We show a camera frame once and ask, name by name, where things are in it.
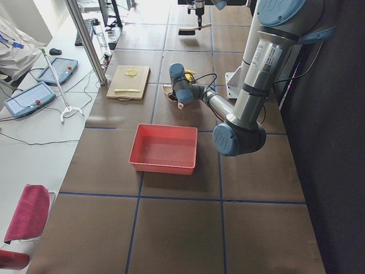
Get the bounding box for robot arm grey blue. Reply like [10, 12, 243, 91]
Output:
[186, 0, 228, 16]
[169, 1, 339, 156]

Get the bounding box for cream plastic dustpan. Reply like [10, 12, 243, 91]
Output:
[162, 84, 184, 110]

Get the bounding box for bamboo cutting board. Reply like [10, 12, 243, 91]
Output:
[106, 65, 150, 100]

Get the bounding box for yellow toy corn cob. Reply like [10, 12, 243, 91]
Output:
[184, 70, 196, 83]

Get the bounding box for plastic water bottle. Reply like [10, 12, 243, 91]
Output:
[95, 32, 107, 47]

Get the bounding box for green plastic knife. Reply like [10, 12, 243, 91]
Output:
[113, 88, 141, 93]

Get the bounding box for teach pendant tablet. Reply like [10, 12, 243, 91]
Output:
[4, 82, 56, 118]
[36, 58, 79, 86]

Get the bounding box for cream hand brush black bristles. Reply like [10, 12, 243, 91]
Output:
[178, 23, 212, 36]

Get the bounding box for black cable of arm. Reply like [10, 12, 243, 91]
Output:
[182, 73, 219, 95]

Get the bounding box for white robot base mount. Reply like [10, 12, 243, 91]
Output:
[225, 67, 245, 99]

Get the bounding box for far teach pendant tablet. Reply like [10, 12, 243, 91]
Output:
[36, 58, 79, 86]

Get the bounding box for near teach pendant tablet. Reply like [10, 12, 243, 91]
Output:
[4, 82, 56, 118]

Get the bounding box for black computer mouse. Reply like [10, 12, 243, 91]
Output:
[49, 48, 62, 55]

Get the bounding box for aluminium frame post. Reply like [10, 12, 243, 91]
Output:
[65, 0, 107, 86]

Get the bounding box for red object at edge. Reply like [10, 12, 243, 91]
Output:
[1, 250, 30, 270]

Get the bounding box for upper lemon slice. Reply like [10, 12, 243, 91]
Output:
[124, 69, 137, 76]

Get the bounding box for magenta cloth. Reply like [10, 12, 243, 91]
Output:
[4, 184, 51, 244]

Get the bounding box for person in white shirt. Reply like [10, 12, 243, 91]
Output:
[1, 18, 45, 80]

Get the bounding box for black keyboard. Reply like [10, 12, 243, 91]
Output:
[74, 18, 98, 47]

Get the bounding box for pink plastic bin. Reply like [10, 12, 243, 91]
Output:
[129, 124, 198, 175]

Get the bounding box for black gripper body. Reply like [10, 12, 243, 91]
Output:
[186, 0, 205, 16]

